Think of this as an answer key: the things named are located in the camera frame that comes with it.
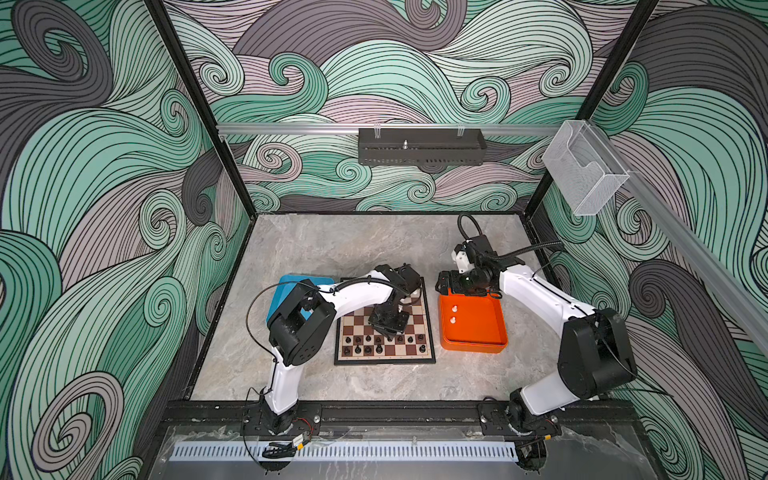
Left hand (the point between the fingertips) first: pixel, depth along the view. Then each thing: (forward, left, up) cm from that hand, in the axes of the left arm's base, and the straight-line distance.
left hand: (395, 335), depth 85 cm
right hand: (+13, -17, +6) cm, 22 cm away
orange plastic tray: (+5, -24, -3) cm, 25 cm away
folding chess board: (-2, +11, -2) cm, 11 cm away
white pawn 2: (+6, -18, -2) cm, 19 cm away
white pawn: (+10, -19, -1) cm, 21 cm away
